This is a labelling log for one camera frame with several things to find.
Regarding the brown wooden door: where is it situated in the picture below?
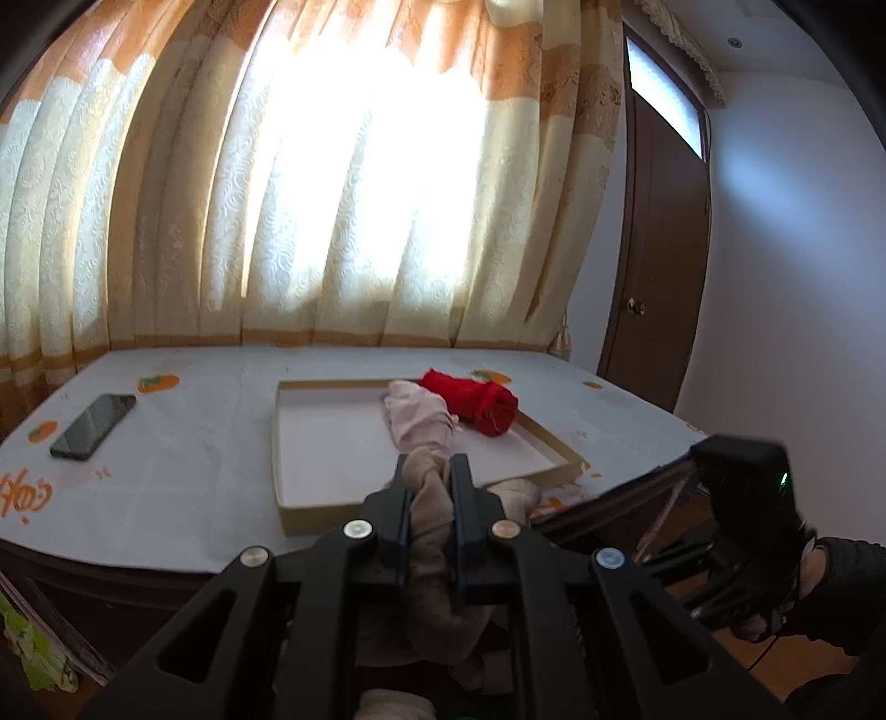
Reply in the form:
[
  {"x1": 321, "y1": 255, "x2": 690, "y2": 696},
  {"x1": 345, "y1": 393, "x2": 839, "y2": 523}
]
[{"x1": 596, "y1": 20, "x2": 714, "y2": 414}]

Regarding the bright red garment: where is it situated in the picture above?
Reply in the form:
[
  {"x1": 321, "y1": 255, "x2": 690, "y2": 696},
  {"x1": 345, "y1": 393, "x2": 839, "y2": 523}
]
[{"x1": 417, "y1": 368, "x2": 520, "y2": 439}]

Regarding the tan knit garment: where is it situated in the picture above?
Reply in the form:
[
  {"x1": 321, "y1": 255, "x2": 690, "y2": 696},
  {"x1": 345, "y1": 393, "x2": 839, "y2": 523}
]
[{"x1": 485, "y1": 477, "x2": 544, "y2": 523}]

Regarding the black smartphone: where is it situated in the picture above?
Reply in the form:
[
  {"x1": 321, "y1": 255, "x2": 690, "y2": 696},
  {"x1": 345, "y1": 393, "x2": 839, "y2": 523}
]
[{"x1": 48, "y1": 393, "x2": 138, "y2": 462}]

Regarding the person's right forearm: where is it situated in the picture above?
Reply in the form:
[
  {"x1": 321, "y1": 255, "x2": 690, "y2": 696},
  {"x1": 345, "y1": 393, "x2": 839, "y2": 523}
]
[{"x1": 823, "y1": 536, "x2": 886, "y2": 655}]

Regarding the dark wooden dresser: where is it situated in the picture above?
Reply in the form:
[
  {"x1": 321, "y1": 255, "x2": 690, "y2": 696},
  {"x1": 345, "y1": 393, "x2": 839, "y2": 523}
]
[{"x1": 0, "y1": 443, "x2": 700, "y2": 686}]

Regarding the lace curtain valance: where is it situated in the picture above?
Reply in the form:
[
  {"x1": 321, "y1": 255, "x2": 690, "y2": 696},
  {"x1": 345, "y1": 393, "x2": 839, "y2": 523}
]
[{"x1": 637, "y1": 0, "x2": 728, "y2": 108}]

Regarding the light pink garment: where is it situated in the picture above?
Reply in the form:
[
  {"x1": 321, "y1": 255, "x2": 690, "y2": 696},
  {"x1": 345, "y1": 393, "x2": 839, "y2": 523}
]
[{"x1": 383, "y1": 379, "x2": 463, "y2": 451}]

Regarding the beige dotted garment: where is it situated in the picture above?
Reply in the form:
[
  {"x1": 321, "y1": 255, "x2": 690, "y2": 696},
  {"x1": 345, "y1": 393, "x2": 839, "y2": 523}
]
[{"x1": 353, "y1": 446, "x2": 517, "y2": 697}]

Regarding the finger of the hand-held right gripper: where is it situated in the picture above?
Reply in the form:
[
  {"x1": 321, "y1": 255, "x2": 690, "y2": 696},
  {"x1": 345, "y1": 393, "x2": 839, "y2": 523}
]
[{"x1": 640, "y1": 536, "x2": 724, "y2": 589}]

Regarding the transom window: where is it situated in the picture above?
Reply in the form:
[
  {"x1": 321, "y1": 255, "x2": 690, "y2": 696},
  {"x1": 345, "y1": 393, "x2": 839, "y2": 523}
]
[{"x1": 625, "y1": 34, "x2": 708, "y2": 163}]

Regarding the green patterned cloth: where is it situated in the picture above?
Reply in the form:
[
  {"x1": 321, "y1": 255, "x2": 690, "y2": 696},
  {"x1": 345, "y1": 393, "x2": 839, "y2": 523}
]
[{"x1": 0, "y1": 592, "x2": 80, "y2": 693}]

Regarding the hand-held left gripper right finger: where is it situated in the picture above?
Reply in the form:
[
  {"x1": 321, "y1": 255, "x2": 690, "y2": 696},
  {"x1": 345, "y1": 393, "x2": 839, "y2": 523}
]
[{"x1": 449, "y1": 453, "x2": 797, "y2": 720}]

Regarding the cream and orange curtain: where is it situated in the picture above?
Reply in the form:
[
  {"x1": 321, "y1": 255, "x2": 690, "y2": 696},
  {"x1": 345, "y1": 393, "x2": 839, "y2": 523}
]
[{"x1": 0, "y1": 0, "x2": 624, "y2": 440}]

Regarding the person's right hand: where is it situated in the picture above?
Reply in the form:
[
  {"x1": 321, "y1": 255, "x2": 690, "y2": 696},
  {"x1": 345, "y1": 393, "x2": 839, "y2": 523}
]
[{"x1": 727, "y1": 546, "x2": 832, "y2": 641}]

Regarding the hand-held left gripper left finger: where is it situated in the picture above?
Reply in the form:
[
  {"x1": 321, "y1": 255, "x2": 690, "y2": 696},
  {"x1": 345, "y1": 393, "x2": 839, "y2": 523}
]
[{"x1": 76, "y1": 453, "x2": 416, "y2": 720}]

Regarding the pale beige ribbed garment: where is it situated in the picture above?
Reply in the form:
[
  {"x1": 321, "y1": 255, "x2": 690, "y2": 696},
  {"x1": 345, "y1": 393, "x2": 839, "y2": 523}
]
[{"x1": 360, "y1": 688, "x2": 437, "y2": 720}]

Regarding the thin black cable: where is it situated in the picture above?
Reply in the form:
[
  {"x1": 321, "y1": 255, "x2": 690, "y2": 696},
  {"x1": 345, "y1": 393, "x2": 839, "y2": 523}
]
[{"x1": 744, "y1": 616, "x2": 786, "y2": 672}]

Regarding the shallow cardboard box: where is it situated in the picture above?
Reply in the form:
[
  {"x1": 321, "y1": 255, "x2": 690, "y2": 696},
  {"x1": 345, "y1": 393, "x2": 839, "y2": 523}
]
[{"x1": 273, "y1": 377, "x2": 583, "y2": 537}]

